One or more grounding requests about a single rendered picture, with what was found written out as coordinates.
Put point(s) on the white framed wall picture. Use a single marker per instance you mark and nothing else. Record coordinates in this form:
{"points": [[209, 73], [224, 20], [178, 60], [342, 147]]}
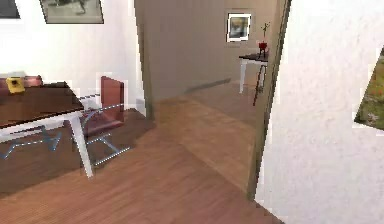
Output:
{"points": [[238, 27]]}

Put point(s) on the dark side table white legs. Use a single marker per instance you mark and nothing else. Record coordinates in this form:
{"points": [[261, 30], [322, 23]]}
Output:
{"points": [[255, 58]]}

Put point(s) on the grey framed wall picture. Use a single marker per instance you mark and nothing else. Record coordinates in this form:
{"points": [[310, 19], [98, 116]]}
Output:
{"points": [[74, 11]]}

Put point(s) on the green framed wall picture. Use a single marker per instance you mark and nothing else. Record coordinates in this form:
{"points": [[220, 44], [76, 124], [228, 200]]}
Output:
{"points": [[373, 100]]}

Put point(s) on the dark framed wall picture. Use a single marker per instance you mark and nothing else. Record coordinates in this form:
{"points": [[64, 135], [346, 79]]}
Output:
{"points": [[8, 8]]}

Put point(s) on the red chair with metal frame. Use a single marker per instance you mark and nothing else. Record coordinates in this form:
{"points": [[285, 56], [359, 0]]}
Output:
{"points": [[111, 96], [31, 81]]}

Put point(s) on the brown table with white legs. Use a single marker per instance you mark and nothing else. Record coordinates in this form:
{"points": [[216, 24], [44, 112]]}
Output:
{"points": [[36, 103]]}

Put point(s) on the houseplant in red pot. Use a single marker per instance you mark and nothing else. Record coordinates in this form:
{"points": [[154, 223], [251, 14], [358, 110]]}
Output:
{"points": [[263, 43]]}

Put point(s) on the yellow alarm clock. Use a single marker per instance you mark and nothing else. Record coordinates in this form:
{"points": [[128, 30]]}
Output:
{"points": [[15, 84]]}

